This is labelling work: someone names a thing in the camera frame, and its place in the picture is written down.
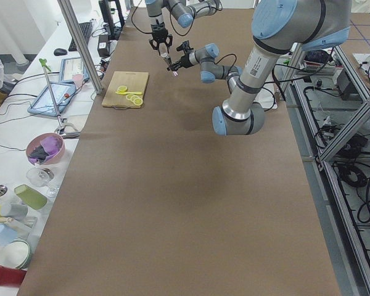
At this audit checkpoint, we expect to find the reacher grabber stick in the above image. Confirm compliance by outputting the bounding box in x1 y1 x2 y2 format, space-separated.
38 59 81 139

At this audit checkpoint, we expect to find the teach pendant tablet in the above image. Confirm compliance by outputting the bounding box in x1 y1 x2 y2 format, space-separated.
27 82 78 117
59 57 89 83

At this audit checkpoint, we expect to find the red cylinder container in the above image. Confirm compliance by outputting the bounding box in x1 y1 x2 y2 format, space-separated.
0 265 27 287

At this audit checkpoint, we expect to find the white bowl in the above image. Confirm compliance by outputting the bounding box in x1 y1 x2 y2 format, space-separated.
0 239 32 269

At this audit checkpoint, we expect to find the clear glass shaker cup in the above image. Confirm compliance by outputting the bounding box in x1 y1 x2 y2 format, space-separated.
160 52 170 61

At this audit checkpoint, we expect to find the pink bowl with cloths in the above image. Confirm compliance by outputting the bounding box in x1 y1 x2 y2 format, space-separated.
26 133 65 165

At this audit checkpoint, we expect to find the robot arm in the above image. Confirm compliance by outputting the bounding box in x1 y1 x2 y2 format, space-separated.
145 0 221 58
169 1 352 136

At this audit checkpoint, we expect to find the steel jigger measuring cup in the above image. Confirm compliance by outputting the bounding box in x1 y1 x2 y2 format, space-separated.
166 59 178 77

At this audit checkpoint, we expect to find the clear wine glass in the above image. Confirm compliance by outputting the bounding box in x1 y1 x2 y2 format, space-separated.
26 167 59 198

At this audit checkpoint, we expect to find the green plastic cup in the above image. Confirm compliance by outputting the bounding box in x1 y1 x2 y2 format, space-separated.
14 184 47 210

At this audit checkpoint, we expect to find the black monitor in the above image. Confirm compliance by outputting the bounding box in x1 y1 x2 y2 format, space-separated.
98 0 125 41

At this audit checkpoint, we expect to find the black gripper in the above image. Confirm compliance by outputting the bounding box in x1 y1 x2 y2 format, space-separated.
149 19 173 53
167 40 194 72

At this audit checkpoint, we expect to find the lemon slice near handle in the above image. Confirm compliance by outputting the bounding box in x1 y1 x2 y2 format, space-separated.
117 85 128 93

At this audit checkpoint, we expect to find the black computer mouse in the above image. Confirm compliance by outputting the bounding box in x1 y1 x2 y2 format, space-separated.
53 48 68 56

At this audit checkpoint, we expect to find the aluminium frame post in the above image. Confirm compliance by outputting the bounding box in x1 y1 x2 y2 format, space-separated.
57 0 103 94

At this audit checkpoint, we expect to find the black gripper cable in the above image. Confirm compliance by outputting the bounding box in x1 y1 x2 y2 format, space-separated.
214 52 237 69
131 0 155 35

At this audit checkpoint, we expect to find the yellow plastic knife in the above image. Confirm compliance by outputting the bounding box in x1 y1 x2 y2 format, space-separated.
115 91 143 95

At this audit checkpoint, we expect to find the black keyboard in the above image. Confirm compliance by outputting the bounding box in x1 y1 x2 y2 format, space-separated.
68 21 94 52

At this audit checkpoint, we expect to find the bamboo cutting board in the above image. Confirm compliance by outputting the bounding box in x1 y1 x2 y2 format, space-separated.
101 71 149 109

